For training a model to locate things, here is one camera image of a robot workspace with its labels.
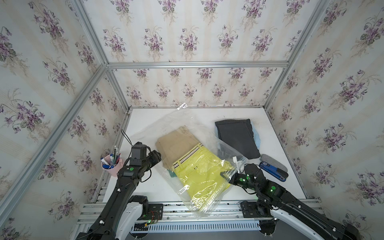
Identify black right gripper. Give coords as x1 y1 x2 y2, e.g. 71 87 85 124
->
219 169 260 193

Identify beige trousers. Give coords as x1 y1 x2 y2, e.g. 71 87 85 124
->
155 126 199 170

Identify light blue trousers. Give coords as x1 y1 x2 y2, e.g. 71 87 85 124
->
252 124 261 149

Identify dark grey trousers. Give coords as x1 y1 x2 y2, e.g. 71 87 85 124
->
215 119 261 160

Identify yellow-green trousers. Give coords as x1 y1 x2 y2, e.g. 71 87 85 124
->
172 143 236 216

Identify clear plastic vacuum bag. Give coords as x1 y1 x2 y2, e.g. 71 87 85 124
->
132 103 249 218

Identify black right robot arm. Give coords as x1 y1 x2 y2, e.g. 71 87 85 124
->
229 164 361 240

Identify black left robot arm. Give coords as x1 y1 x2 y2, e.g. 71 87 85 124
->
76 151 161 240

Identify teal folded garment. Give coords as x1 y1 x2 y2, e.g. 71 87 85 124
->
168 170 176 178

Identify blue stapler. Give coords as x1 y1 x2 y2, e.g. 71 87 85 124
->
259 162 289 182

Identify pink pen cup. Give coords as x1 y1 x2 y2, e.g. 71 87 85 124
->
100 146 124 177

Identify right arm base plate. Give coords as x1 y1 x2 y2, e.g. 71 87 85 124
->
240 200 273 218

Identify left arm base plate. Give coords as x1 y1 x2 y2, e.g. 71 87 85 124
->
138 204 164 222

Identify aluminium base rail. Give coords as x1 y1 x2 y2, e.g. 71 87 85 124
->
70 199 325 240

